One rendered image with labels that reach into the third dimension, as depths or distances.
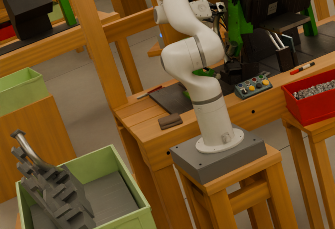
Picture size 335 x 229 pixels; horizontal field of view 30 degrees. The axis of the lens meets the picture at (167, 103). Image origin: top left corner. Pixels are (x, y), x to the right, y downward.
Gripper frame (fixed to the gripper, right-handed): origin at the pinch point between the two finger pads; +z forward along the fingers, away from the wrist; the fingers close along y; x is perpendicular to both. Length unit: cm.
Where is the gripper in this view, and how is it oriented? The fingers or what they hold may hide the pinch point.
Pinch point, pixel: (218, 10)
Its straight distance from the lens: 301.9
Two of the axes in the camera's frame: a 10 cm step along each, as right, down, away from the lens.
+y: -2.4, -8.7, 4.3
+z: 9.5, -1.2, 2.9
